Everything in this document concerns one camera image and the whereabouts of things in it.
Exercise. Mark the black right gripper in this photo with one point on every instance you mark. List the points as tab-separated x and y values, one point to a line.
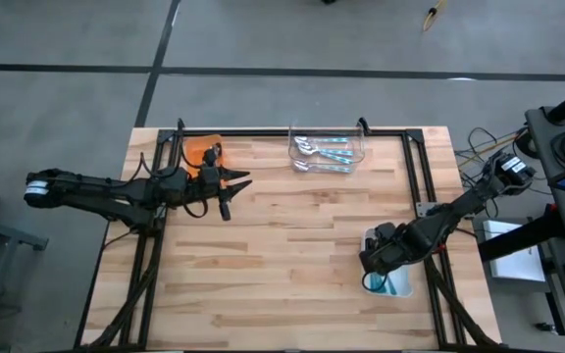
390	250

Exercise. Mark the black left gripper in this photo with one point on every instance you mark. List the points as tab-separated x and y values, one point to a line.
194	188

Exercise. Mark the clear plastic bin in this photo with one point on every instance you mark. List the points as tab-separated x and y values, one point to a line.
326	162

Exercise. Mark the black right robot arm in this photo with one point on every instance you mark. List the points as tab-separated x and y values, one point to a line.
469	201

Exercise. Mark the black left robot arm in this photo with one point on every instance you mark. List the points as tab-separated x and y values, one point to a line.
96	191

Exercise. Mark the white plastic tray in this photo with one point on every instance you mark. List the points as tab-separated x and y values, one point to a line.
405	284

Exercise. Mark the orange translucent plastic bin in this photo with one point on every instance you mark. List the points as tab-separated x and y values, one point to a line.
193	149

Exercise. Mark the white box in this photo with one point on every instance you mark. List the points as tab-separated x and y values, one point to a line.
518	265

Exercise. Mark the small black floor object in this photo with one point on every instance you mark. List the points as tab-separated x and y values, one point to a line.
545	327

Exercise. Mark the grey equipment cart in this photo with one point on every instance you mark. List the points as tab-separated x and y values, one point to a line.
542	147

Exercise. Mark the yellow and black floor tool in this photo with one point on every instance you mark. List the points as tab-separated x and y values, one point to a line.
432	11

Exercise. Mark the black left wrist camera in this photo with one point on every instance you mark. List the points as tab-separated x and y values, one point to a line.
225	210

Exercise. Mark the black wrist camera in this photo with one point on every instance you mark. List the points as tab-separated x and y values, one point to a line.
225	210
385	230

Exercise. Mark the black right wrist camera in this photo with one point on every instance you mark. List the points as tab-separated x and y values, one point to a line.
385	230

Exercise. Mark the black metal table frame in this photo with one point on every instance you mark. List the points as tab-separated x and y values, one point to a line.
263	132

